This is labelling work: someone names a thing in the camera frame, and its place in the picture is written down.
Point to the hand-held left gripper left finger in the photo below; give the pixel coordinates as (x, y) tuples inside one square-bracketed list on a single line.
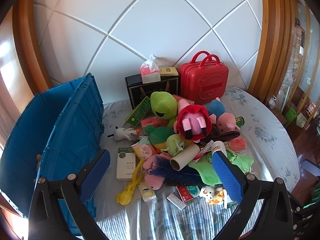
[(95, 177)]

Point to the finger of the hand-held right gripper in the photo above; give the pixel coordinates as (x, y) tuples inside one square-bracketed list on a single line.
[(298, 208)]

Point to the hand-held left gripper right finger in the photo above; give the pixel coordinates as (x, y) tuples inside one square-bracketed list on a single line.
[(227, 177)]

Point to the cardboard tube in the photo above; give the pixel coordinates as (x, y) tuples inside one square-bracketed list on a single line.
[(185, 156)]

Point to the small white box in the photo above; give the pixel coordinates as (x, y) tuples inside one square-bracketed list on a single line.
[(176, 200)]

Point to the blue plastic crate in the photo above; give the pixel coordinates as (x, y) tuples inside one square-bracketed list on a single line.
[(25, 130)]

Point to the green towel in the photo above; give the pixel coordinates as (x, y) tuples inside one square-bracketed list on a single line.
[(207, 172)]

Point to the small white orange plush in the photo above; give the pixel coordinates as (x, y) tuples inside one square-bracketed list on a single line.
[(210, 193)]

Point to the white green carton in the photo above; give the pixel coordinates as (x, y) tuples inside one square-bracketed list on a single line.
[(230, 203)]

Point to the white box green label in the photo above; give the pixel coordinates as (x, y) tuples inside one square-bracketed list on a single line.
[(126, 166)]

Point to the yellow plastic clamp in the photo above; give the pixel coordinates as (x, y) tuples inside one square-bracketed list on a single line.
[(128, 192)]

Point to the dark maroon slipper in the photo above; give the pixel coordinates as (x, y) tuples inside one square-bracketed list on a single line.
[(225, 135)]

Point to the black brush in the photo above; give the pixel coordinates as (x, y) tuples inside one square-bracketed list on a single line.
[(185, 181)]

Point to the red green medicine box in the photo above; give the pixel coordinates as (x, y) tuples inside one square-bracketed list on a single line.
[(187, 192)]

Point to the white plush toy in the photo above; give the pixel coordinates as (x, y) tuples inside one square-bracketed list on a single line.
[(121, 133)]

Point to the yellow white tissue pack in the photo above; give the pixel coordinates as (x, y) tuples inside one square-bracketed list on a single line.
[(147, 192)]

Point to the pastel mini tissue pack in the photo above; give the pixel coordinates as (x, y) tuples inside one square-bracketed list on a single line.
[(145, 150)]

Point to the pink pig plush with glasses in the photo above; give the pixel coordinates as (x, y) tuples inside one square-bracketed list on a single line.
[(155, 180)]

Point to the light green round plush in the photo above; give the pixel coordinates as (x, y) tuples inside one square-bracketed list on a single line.
[(175, 142)]

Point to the blue bristle duster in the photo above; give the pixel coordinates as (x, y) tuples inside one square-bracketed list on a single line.
[(162, 166)]

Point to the pig plush in blue shirt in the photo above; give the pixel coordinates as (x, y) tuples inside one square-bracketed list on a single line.
[(216, 108)]

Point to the red hooded pink plush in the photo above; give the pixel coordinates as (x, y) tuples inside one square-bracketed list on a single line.
[(192, 115)]

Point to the yellow duck plush green shell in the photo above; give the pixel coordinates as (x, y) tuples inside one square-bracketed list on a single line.
[(157, 133)]

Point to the long green box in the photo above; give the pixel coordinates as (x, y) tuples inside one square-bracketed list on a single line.
[(138, 111)]

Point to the green frog plush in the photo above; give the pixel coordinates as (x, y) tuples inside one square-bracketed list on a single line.
[(162, 105)]

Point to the red small suitcase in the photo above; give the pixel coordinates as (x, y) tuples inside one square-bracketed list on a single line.
[(207, 80)]

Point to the black gift box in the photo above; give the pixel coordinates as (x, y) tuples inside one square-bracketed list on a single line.
[(150, 90)]

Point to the pink white tissue pack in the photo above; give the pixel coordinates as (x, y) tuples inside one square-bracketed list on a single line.
[(150, 76)]

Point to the small beige box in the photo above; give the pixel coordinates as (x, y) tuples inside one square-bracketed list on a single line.
[(168, 70)]

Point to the wooden door frame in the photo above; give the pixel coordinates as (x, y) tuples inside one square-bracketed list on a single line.
[(270, 42)]

